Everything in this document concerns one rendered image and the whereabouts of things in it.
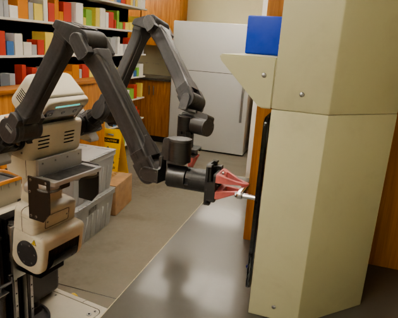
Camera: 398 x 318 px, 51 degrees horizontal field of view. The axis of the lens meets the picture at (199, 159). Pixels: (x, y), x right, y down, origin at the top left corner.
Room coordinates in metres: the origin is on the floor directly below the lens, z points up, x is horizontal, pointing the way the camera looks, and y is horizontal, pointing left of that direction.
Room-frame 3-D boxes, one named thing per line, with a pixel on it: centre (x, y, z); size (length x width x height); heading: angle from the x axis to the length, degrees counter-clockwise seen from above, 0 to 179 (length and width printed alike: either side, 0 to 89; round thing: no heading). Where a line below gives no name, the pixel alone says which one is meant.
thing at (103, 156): (3.06, 0.95, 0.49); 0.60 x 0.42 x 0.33; 163
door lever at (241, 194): (0.93, -0.12, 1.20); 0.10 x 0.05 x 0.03; 163
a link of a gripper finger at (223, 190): (0.97, -0.08, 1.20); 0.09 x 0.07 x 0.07; 73
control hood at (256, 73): (1.01, -0.13, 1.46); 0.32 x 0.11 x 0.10; 163
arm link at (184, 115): (1.37, 0.05, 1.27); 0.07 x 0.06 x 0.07; 49
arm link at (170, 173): (1.01, 0.05, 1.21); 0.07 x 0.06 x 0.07; 73
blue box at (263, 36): (1.10, -0.16, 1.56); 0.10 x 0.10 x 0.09; 73
